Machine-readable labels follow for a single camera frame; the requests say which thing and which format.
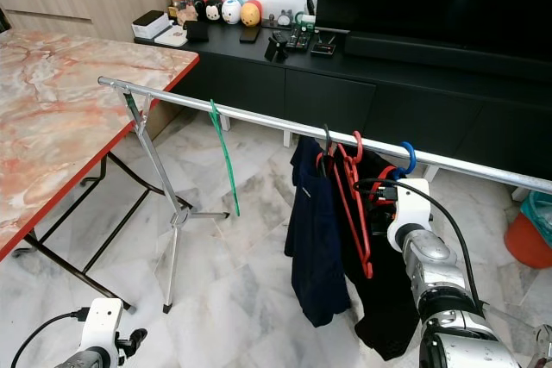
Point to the red plastic hanger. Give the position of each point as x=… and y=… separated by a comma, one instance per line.
x=381, y=185
x=367, y=266

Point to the blue plastic hanger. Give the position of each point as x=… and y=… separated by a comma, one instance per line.
x=411, y=157

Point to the black shirt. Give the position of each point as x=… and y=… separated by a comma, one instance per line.
x=392, y=308

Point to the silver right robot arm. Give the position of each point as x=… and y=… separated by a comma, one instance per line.
x=448, y=299

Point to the black hanger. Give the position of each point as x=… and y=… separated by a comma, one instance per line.
x=327, y=131

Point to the green plastic hanger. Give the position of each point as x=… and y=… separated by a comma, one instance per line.
x=225, y=161

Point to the navy blue shirt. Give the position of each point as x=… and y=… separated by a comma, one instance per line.
x=315, y=247

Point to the black TV console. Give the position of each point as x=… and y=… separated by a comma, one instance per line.
x=328, y=96

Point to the orange bin with green bag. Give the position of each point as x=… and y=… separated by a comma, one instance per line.
x=526, y=243

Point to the metal clothes rack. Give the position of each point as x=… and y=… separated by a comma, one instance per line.
x=267, y=122

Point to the black soundbar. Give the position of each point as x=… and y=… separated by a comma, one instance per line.
x=440, y=49

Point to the small black box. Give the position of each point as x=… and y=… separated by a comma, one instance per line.
x=323, y=45

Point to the black remote controls holder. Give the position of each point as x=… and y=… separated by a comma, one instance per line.
x=299, y=37

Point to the black folded device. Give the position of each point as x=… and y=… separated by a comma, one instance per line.
x=276, y=46

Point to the marble top folding table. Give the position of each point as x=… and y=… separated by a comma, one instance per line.
x=69, y=118

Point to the black phone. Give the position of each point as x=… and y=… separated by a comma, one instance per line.
x=249, y=35

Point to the white blue plush toy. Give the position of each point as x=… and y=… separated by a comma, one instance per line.
x=231, y=11

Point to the black wallet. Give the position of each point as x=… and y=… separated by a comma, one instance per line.
x=197, y=31

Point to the black white plush toy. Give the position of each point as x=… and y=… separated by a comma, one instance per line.
x=213, y=10

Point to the white flat tray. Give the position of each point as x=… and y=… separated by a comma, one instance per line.
x=172, y=37

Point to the black mouse plush toy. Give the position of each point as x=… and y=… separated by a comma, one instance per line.
x=199, y=8

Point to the jar with red lid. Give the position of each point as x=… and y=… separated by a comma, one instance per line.
x=182, y=2

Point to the white box with black lid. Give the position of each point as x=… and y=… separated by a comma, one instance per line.
x=149, y=28

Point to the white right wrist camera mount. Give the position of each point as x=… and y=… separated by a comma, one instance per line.
x=412, y=208

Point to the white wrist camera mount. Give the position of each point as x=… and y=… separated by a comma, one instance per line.
x=412, y=208
x=103, y=325

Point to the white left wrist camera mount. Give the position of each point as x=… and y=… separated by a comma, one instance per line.
x=103, y=325

